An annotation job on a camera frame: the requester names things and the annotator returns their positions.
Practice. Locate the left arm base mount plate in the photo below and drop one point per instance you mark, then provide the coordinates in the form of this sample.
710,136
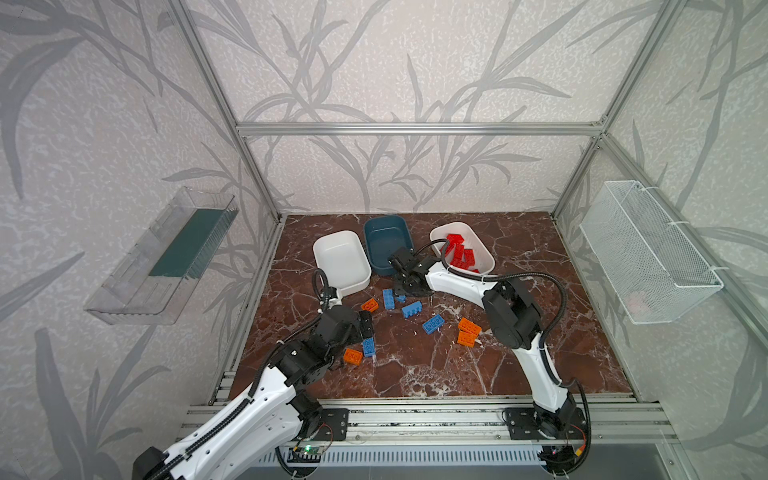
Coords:
328,424

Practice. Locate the aluminium front rail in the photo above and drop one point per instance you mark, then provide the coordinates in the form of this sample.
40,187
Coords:
615,419

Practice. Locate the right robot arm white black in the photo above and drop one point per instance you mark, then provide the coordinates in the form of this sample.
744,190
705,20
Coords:
515,320

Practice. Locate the orange brick small square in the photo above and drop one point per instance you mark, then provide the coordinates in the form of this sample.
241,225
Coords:
371,305

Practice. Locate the blue long brick lower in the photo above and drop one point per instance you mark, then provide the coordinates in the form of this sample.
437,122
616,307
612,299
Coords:
369,349

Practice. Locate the clear plastic wall tray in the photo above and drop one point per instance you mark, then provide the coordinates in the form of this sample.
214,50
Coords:
155,280

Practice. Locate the left white plastic bin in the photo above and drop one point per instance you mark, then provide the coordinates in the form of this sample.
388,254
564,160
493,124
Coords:
342,257

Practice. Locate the white plastic bin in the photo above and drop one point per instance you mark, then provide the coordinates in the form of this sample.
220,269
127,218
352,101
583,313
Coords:
342,257
485,262

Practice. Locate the right controller board with wires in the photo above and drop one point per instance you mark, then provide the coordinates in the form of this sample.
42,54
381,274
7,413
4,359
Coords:
562,459

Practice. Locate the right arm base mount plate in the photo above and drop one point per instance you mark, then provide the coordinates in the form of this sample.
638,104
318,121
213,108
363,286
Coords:
521,424

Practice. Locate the left controller board with wires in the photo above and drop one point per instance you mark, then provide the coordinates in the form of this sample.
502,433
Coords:
307,453

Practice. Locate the orange brick front left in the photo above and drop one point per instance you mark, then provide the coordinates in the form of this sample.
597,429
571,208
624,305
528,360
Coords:
353,357

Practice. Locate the teal plastic bin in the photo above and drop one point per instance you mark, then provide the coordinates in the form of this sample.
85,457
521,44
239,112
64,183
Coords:
383,236

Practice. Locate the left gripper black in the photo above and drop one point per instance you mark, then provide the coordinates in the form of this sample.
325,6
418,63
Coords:
365,323

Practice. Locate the controller board with wires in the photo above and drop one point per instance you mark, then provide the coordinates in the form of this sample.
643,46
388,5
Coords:
562,459
307,453

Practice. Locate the white wire mesh basket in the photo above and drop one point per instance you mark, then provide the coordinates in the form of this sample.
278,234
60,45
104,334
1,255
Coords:
652,265

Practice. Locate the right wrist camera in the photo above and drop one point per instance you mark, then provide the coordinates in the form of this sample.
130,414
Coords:
402,260

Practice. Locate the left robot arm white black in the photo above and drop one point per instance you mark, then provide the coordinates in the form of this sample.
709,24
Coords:
276,408

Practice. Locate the right white plastic bin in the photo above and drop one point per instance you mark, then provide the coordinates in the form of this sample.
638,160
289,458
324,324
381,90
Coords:
485,262

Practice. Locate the orange brick right upper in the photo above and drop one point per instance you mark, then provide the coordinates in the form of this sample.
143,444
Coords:
469,327

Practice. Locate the orange brick right lower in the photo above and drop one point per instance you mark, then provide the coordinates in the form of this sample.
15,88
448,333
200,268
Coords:
467,339

